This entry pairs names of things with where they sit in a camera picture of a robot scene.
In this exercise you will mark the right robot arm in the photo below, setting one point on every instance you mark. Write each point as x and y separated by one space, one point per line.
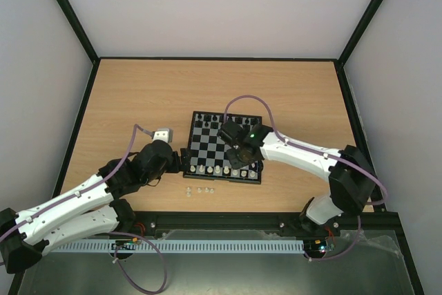
350 178

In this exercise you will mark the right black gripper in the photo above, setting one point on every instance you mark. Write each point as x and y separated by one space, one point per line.
237 159

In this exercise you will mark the black aluminium frame rail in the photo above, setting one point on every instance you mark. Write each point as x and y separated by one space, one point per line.
283 224

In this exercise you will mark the light blue cable duct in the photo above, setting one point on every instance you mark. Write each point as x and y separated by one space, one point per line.
108 246

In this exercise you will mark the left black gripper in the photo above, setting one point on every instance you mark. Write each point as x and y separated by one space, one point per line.
175 165

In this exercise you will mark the black white chessboard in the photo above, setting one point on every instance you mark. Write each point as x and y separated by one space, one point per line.
207 149

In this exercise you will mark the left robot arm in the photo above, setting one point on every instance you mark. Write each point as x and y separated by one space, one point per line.
96 206

